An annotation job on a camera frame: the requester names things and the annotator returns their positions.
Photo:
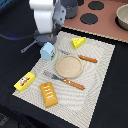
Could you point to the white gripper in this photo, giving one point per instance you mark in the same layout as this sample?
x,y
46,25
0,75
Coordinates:
x,y
47,13

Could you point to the dark grey pot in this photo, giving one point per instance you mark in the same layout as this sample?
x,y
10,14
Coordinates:
x,y
71,8

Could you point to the white milk carton toy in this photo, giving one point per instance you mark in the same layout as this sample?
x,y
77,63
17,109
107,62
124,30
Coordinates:
x,y
47,51

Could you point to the yellow cheese wedge toy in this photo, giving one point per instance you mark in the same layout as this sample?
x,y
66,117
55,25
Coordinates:
x,y
77,42

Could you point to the yellow butter box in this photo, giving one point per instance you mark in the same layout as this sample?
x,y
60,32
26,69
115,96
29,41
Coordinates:
x,y
24,81

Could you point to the orange bread loaf toy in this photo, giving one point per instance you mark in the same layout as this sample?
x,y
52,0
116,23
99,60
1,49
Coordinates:
x,y
48,94

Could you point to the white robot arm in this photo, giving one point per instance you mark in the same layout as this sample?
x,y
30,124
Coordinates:
x,y
47,14

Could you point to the pink toy stove top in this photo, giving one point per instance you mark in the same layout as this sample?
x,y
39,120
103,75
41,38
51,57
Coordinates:
x,y
105,26

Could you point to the round wooden plate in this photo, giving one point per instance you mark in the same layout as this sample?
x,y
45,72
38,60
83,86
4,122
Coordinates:
x,y
69,66

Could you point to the beige woven placemat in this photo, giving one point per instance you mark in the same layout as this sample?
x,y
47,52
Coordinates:
x,y
75,106

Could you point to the beige bowl on stove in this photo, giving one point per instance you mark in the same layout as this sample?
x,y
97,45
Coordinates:
x,y
122,14

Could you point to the grey saucepan with handle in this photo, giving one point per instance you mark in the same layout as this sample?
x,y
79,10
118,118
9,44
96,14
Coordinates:
x,y
41,39

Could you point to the toy knife wooden handle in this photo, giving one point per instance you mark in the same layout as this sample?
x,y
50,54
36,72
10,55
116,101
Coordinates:
x,y
79,56

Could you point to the toy fork wooden handle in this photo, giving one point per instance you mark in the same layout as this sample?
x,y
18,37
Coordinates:
x,y
66,81

